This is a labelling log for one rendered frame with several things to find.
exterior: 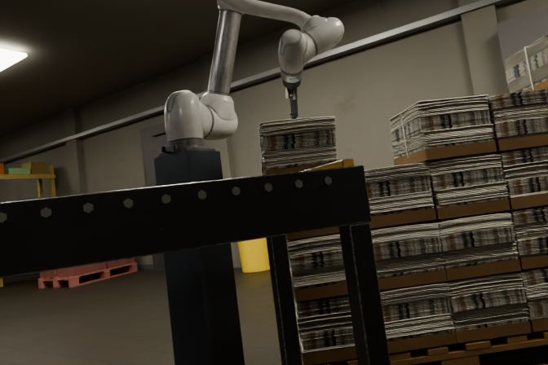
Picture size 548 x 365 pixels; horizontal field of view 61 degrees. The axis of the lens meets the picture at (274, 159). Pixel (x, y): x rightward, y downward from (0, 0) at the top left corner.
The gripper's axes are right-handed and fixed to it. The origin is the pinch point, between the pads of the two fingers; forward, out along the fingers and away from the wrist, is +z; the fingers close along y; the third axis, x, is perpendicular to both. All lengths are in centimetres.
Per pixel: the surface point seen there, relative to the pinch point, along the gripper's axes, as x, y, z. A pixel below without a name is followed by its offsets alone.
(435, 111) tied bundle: 54, 21, -14
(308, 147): 2.5, 27.6, -9.3
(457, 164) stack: 59, 40, -4
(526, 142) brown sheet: 87, 35, -6
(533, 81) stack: 107, 2, -2
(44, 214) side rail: -55, 88, -89
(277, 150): -9.5, 27.3, -9.7
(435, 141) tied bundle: 52, 31, -8
